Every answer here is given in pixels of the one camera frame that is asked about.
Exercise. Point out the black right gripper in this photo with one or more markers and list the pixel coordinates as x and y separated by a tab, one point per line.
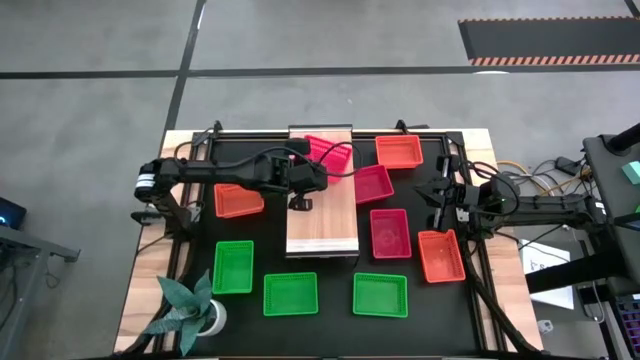
462	205

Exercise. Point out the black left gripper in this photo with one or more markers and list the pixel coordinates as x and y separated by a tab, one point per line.
295	177

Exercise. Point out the red plastic basket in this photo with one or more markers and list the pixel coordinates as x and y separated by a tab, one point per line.
375	185
336	152
390	235

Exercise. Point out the orange plastic basket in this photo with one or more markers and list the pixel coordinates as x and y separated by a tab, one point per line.
399	151
441	257
237	202

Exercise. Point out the green plastic basket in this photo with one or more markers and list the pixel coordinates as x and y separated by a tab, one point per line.
290	295
380	295
233	267

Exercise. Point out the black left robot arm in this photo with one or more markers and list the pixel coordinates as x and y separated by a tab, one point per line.
210	172

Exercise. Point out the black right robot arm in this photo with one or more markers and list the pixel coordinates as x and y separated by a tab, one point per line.
540	206

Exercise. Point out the black table clamp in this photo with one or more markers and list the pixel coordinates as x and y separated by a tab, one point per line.
402	125
216	127

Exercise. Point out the white paper sheet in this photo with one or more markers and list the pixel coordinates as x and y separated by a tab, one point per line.
542	257

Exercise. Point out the black power adapter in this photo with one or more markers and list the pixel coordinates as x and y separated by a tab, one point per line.
567	165

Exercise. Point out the black stand leg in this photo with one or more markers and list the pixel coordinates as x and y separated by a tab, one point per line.
575	272

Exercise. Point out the small white device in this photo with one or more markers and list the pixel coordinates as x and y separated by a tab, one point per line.
545	326

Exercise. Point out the dark grey desk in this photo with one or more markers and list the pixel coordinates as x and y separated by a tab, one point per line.
607	200

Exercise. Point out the artificial plant in white pot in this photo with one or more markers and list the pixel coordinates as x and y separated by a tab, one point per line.
190	306

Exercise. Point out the black hazard-striped floor mat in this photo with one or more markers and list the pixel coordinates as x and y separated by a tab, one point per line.
550	40

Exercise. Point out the black pole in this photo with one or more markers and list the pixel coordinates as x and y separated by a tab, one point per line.
625	140

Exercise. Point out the teal block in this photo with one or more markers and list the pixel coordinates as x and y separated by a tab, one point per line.
633	172

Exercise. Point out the backlit keyboard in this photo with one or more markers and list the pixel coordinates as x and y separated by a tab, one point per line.
631	320

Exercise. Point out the dark device with blue light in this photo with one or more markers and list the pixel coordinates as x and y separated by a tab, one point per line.
10	212

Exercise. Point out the black aluminium table frame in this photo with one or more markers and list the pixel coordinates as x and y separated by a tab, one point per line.
240	136

